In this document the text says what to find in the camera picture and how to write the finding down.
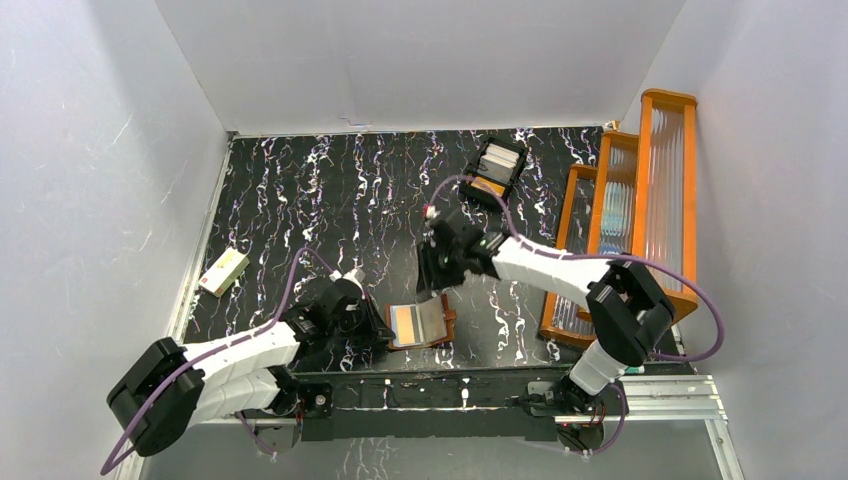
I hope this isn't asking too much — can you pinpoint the stack of cards in box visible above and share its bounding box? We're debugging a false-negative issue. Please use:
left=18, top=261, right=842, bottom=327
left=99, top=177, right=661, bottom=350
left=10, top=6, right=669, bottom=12
left=479, top=144, right=520, bottom=177

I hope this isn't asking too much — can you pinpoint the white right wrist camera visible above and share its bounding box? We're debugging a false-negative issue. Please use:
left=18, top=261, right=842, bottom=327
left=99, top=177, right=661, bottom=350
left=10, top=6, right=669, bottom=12
left=424, top=205, right=439, bottom=220

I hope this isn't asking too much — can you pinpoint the orange wooden tiered rack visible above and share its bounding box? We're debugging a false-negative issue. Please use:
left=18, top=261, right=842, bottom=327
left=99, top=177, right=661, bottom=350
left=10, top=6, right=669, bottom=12
left=537, top=88, right=700, bottom=350

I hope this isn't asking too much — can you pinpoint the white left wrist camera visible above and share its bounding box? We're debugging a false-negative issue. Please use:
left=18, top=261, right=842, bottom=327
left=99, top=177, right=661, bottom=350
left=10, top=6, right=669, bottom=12
left=330, top=267, right=365, bottom=289

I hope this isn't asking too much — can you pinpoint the gold VIP card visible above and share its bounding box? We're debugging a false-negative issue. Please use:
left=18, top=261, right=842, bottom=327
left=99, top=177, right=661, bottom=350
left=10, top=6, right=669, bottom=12
left=470, top=177, right=505, bottom=198

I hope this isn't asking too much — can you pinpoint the gold card black stripe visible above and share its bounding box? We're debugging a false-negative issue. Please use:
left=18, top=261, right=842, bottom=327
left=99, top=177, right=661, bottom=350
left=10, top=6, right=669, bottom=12
left=388, top=304, right=423, bottom=349

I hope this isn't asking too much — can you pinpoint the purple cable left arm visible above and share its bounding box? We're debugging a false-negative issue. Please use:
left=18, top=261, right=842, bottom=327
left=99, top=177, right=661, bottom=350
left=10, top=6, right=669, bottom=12
left=99, top=246, right=339, bottom=477

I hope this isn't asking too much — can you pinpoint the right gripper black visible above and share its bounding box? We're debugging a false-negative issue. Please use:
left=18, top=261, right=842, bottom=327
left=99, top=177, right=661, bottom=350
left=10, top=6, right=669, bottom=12
left=416, top=238, right=467, bottom=293

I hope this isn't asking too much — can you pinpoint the small white green box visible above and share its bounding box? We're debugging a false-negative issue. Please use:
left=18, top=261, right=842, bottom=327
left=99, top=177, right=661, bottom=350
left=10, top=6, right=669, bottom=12
left=197, top=247, right=250, bottom=298

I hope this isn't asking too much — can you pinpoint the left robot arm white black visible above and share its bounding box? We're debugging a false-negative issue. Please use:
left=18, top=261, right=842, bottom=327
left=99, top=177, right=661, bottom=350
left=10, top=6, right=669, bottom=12
left=106, top=275, right=396, bottom=457

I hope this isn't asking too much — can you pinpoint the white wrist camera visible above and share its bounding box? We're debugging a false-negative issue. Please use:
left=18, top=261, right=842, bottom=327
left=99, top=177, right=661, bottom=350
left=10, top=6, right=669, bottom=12
left=424, top=205, right=439, bottom=220
left=330, top=267, right=365, bottom=289

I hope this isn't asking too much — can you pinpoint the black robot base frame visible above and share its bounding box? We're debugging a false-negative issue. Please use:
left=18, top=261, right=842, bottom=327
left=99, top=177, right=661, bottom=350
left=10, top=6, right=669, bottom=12
left=235, top=366, right=627, bottom=445

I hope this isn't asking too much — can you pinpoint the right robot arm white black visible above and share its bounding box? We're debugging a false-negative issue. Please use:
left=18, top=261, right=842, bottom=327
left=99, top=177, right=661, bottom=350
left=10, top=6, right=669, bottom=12
left=417, top=207, right=676, bottom=414

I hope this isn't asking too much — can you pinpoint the brown leather card holder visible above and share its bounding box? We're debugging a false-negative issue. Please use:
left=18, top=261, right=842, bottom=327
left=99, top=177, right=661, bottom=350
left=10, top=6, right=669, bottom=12
left=385, top=293, right=457, bottom=350

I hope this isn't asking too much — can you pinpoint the black plastic card box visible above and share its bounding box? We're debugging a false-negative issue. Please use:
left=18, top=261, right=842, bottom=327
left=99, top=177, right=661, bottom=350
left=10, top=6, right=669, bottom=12
left=459, top=136, right=528, bottom=210

